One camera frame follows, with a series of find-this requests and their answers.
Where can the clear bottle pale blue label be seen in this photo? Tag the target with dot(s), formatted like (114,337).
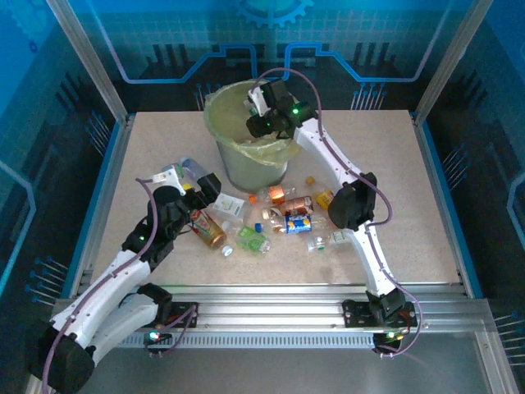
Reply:
(196,166)

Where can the clear bottle white green label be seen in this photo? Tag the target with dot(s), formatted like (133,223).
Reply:
(229,205)

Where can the brown tea bottle red label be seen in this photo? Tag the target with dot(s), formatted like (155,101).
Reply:
(209,230)

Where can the green plastic bottle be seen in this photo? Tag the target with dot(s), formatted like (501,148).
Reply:
(252,242)

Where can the orange cap bottle orange label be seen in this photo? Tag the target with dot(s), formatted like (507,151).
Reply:
(279,193)

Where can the bottle with copper label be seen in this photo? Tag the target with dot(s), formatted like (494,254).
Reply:
(297,205)

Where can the blue label cola bottle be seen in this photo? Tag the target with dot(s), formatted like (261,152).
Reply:
(298,224)

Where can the orange juice bottle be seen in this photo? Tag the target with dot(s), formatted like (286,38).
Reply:
(325,199)

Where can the clear bottle green print label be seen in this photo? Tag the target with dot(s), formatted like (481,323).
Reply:
(322,244)

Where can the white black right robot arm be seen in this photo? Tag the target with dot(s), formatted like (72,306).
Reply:
(369,254)

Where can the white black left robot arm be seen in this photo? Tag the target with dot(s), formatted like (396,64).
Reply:
(102,287)

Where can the yellow plastic bin bag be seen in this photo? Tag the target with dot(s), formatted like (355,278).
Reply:
(225,111)

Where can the grey metal bin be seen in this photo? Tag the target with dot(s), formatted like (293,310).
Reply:
(246,172)

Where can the small lit circuit board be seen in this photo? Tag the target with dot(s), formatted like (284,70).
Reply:
(391,335)
(153,335)

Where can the slotted metal strip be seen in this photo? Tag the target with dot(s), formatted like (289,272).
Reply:
(266,340)

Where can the aluminium table side rail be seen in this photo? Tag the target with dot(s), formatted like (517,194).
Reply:
(106,197)
(424,143)

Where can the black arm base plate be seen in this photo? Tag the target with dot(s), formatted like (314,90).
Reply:
(184,314)
(354,314)

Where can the aluminium extrusion rail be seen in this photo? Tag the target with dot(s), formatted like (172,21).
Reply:
(266,308)

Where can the aluminium frame post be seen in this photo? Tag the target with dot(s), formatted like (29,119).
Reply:
(82,49)
(451,53)

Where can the steel base plate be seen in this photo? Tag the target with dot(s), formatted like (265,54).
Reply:
(266,373)

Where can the aluminium lower frame beam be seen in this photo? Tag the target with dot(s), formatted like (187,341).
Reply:
(496,369)

